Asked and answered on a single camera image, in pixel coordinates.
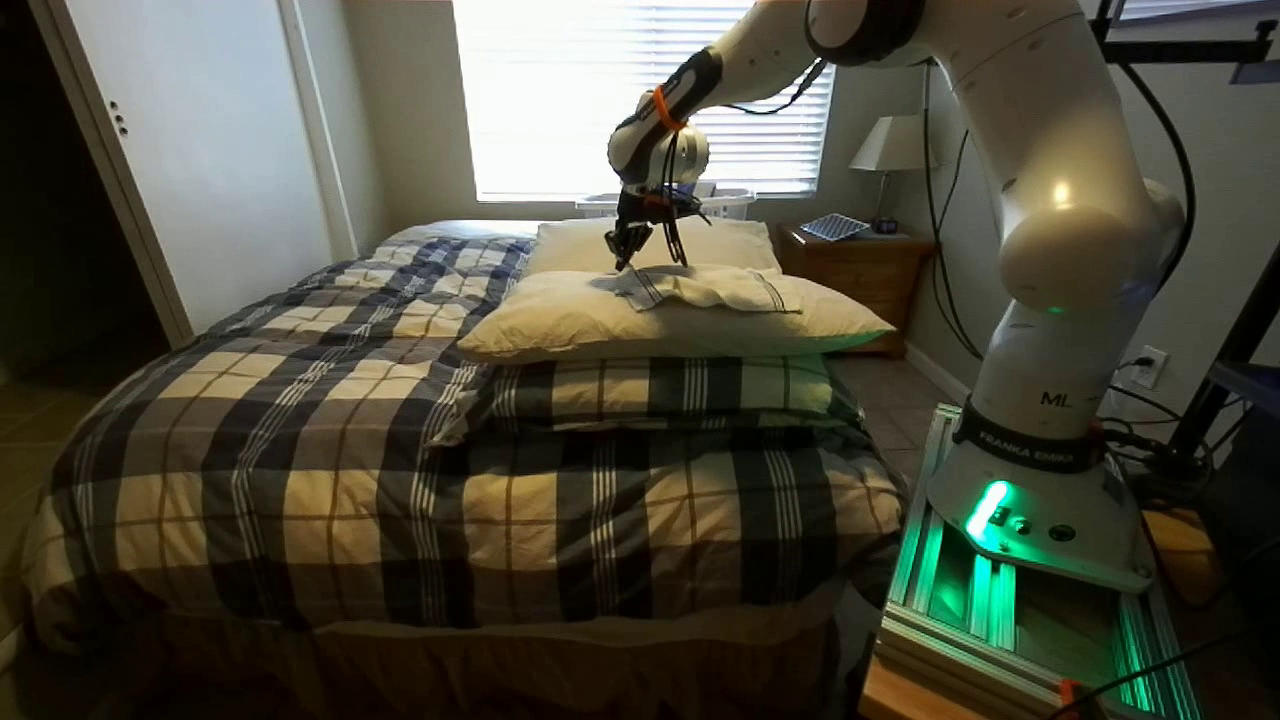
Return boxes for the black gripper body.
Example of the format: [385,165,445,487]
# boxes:
[613,181,707,230]

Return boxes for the white towel with stripes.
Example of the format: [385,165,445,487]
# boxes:
[613,260,808,320]

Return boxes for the plaid pillow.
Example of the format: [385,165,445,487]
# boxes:
[464,351,872,434]

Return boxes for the book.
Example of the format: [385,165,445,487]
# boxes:
[791,209,876,248]

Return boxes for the white window blinds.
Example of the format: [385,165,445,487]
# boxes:
[446,0,834,209]

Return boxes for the wooden nightstand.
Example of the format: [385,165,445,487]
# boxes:
[771,222,943,354]

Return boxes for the white table lamp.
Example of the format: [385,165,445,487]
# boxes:
[848,113,936,237]

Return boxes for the plaid covered bed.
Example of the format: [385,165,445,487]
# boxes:
[12,230,910,654]

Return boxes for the brown bed skirt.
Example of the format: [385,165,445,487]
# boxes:
[22,584,872,720]

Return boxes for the white closet door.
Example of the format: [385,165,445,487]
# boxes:
[27,0,345,351]

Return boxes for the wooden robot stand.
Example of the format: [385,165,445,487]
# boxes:
[856,505,1232,720]

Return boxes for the black metal stand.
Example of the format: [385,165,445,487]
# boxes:
[1084,0,1280,470]

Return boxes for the orange cable clip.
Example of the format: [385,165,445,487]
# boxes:
[646,82,693,135]

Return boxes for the white wall outlet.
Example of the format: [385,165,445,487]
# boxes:
[1126,338,1176,393]

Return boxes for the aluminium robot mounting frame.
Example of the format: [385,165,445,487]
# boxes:
[862,396,1212,720]

